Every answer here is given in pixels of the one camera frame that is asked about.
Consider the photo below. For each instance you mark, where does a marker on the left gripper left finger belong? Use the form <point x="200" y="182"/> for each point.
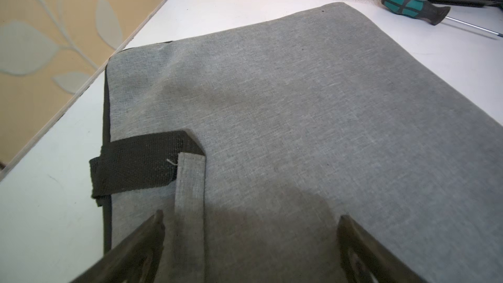
<point x="135" y="259"/>

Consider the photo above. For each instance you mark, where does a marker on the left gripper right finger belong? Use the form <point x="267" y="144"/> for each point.
<point x="365" y="259"/>

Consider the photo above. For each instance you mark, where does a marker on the grey laptop bag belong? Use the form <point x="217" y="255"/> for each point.
<point x="255" y="141"/>

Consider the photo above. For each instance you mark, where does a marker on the green black screwdriver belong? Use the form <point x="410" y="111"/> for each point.
<point x="426" y="11"/>

